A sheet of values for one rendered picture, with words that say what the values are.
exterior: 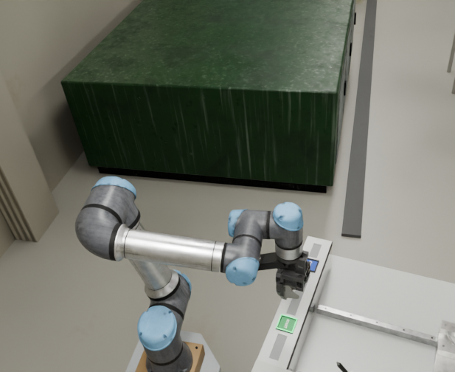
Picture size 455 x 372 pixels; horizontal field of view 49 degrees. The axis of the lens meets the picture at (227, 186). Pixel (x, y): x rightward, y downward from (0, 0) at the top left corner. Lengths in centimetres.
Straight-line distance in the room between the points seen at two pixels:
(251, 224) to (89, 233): 40
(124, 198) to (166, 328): 41
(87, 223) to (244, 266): 41
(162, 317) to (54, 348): 154
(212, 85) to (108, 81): 72
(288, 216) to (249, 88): 194
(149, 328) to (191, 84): 201
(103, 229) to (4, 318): 207
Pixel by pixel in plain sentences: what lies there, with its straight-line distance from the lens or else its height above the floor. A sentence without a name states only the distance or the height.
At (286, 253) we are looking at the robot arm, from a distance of 134.
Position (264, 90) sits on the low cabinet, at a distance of 311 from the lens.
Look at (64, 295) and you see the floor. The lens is 324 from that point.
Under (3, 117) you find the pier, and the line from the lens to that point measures 327.
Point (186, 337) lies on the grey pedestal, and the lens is 184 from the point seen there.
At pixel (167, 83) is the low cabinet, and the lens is 331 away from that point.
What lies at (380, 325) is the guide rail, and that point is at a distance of 182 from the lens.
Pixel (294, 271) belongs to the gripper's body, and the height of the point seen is 125.
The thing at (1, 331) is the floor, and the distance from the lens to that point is 324.
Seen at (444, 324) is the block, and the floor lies 91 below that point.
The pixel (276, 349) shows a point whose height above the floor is 96.
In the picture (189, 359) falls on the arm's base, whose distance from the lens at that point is 168.
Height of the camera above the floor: 233
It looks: 39 degrees down
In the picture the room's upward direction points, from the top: 7 degrees counter-clockwise
